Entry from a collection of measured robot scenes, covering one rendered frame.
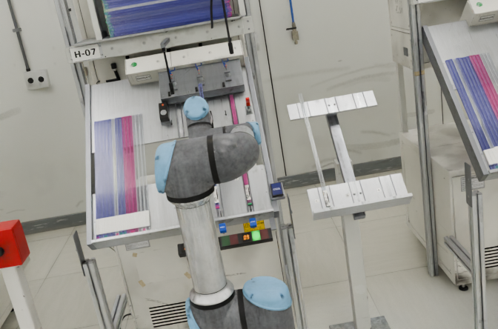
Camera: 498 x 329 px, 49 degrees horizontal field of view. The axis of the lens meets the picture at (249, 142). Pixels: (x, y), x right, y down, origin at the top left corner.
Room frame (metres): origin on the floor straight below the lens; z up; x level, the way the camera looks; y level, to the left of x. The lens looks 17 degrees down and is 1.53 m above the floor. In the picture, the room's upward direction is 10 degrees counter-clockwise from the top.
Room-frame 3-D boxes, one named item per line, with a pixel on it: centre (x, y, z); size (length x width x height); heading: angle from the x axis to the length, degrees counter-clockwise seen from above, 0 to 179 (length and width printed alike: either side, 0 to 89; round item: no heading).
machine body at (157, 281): (2.42, 0.29, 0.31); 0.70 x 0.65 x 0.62; 91
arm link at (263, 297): (1.22, 0.03, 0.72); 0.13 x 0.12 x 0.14; 89
